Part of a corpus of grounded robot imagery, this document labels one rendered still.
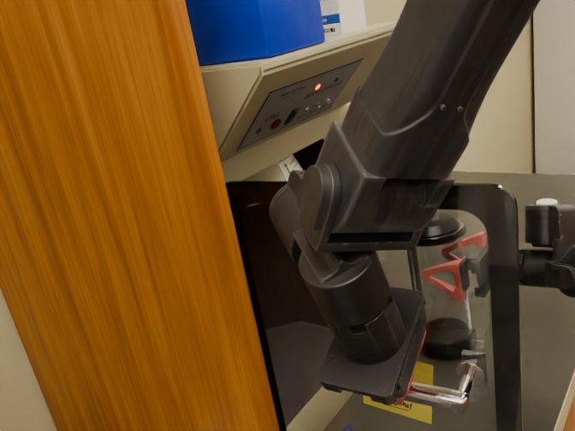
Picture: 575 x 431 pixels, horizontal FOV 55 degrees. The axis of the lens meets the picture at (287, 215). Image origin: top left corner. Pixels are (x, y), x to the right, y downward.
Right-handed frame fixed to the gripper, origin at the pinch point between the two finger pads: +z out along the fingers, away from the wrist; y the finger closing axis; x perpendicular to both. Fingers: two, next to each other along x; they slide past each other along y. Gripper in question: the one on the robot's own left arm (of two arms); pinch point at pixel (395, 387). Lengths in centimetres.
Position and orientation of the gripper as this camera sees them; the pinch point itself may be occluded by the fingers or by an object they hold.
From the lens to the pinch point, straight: 56.0
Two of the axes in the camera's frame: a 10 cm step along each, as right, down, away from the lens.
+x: 8.5, 0.5, -5.2
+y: -3.9, 7.3, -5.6
